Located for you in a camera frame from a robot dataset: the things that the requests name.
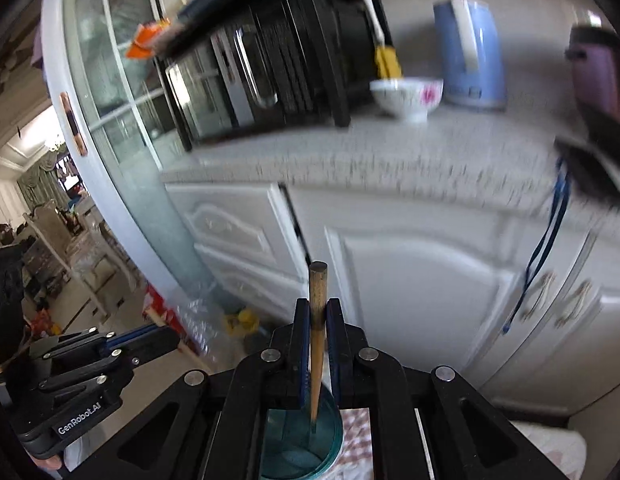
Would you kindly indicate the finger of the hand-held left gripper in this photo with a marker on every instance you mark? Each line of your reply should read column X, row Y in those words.
column 139, row 355
column 124, row 337

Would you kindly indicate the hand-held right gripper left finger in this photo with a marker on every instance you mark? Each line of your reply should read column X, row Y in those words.
column 304, row 355

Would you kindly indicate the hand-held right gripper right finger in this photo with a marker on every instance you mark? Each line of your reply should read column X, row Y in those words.
column 333, row 355

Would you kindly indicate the wooden chopstick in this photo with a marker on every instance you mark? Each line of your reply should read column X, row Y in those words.
column 317, row 310

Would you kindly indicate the teal glass cup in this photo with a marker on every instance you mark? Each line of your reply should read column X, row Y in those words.
column 290, row 440

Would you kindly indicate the clear plastic bag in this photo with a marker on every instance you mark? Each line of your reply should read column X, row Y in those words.
column 204, row 320

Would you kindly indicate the white dining chair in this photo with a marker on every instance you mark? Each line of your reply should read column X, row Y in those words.
column 84, row 255

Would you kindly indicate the white cabinet drawer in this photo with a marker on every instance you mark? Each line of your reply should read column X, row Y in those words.
column 250, row 280
column 224, row 220

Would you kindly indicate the white cabinet door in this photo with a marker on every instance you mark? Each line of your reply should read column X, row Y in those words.
column 415, row 285
column 595, row 360

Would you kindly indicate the glass sliding door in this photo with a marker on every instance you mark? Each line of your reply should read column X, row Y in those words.
column 114, row 85

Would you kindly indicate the white floral bowl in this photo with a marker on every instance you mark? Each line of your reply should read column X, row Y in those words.
column 405, row 97

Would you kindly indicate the black microwave oven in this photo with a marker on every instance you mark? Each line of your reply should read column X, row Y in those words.
column 275, row 60

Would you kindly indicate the yellow sponge brush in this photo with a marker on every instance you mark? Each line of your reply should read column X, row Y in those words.
column 388, row 62

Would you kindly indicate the orange packet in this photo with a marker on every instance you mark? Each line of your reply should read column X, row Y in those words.
column 147, row 40

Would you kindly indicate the light blue electric kettle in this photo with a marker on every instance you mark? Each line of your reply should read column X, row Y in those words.
column 465, row 50

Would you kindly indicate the purple rice cooker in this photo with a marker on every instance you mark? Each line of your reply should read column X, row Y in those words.
column 602, row 85

